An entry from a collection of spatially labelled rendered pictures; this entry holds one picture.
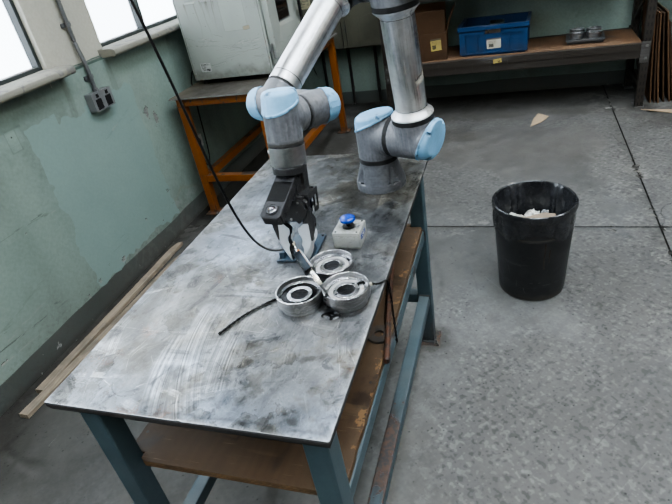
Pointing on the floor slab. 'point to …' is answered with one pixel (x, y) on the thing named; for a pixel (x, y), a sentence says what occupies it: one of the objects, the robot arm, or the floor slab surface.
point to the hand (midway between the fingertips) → (298, 255)
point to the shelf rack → (557, 54)
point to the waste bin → (533, 237)
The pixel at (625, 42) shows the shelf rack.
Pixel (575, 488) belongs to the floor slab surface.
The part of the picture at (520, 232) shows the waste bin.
